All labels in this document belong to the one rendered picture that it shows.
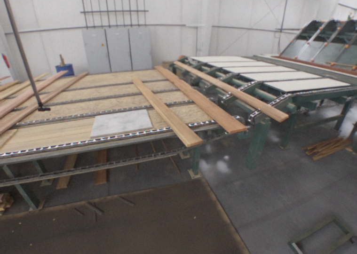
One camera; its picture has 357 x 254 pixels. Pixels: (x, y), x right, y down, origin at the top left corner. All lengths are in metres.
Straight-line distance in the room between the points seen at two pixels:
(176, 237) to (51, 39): 7.48
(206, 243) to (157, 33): 7.15
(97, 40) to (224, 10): 5.59
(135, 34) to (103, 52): 1.37
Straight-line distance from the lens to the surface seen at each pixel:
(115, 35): 6.81
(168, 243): 1.82
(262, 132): 2.22
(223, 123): 1.70
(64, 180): 2.64
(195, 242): 1.82
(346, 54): 6.80
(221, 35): 8.72
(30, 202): 2.44
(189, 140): 1.40
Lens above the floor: 1.68
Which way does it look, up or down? 28 degrees down
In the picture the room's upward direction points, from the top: straight up
